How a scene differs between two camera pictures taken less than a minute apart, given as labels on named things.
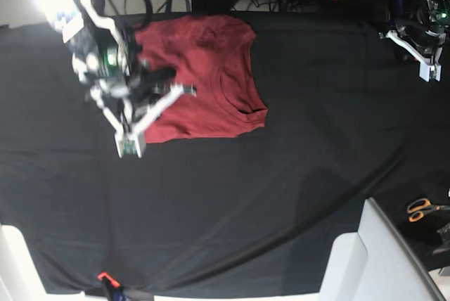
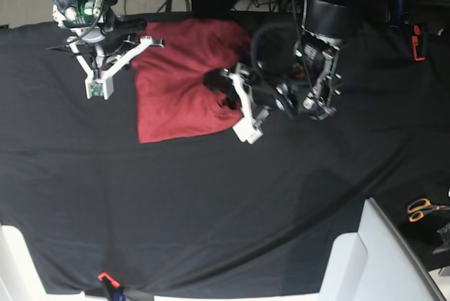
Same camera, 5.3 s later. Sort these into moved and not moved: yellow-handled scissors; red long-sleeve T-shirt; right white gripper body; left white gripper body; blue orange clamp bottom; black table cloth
Moved: left white gripper body; right white gripper body
Not moved: black table cloth; blue orange clamp bottom; yellow-handled scissors; red long-sleeve T-shirt
